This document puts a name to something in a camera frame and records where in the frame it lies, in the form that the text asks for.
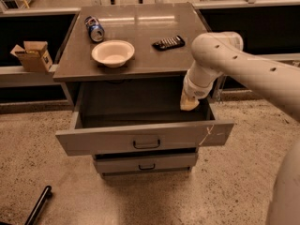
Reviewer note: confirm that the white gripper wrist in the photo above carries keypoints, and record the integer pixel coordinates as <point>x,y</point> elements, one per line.
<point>194,90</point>

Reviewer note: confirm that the grey top drawer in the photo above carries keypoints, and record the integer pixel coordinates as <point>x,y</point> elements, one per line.
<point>139,115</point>

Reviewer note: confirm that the grey drawer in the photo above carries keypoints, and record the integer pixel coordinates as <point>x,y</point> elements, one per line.
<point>146,164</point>
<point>139,115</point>

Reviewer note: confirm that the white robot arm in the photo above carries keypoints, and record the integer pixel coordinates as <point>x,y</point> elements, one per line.
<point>215,54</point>

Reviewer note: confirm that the grey drawer cabinet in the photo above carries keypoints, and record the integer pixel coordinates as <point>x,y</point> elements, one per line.
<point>140,25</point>

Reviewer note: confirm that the grey bottom drawer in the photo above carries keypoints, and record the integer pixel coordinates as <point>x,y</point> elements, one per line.
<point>146,164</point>

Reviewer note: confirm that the black remote control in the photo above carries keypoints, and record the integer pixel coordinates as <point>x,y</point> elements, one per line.
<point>169,43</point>

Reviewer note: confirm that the white paper bowl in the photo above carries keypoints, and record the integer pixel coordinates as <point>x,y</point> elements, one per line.
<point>113,53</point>

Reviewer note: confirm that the blue soda can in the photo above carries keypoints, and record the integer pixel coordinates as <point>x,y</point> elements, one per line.
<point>94,28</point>

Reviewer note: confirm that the small cardboard box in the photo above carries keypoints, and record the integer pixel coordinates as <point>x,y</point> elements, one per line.
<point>34,56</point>

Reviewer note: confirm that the black bar handle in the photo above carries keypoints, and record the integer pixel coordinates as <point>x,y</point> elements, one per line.
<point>44,196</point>

